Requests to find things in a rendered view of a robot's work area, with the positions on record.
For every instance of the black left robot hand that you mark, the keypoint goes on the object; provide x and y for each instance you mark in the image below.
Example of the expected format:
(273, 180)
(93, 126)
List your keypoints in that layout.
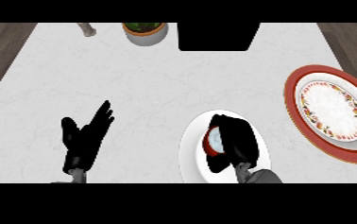
(86, 138)

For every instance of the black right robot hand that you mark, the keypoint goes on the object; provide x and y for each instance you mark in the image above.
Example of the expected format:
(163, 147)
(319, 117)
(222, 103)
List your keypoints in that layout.
(238, 138)

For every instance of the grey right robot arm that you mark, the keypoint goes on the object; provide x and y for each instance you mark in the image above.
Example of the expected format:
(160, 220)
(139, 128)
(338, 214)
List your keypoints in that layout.
(253, 174)

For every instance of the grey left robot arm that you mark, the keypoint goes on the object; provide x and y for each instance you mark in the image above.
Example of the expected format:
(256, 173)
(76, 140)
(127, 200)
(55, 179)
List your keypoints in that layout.
(77, 175)

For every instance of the plain white plate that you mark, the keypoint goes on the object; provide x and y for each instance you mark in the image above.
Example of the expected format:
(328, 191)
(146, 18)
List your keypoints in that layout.
(195, 146)

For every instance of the white floral rimmed plate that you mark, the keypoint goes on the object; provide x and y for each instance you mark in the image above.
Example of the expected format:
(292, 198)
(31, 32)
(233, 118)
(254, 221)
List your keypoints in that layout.
(329, 108)

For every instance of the red round placemat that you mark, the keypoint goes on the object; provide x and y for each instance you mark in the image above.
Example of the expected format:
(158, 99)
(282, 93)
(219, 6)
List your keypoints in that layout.
(294, 108)

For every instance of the black appliance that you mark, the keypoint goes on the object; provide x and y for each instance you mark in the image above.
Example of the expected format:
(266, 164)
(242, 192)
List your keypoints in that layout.
(217, 35)

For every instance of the potted green plant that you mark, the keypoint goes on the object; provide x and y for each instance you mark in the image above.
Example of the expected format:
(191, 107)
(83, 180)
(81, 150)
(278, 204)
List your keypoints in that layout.
(145, 32)

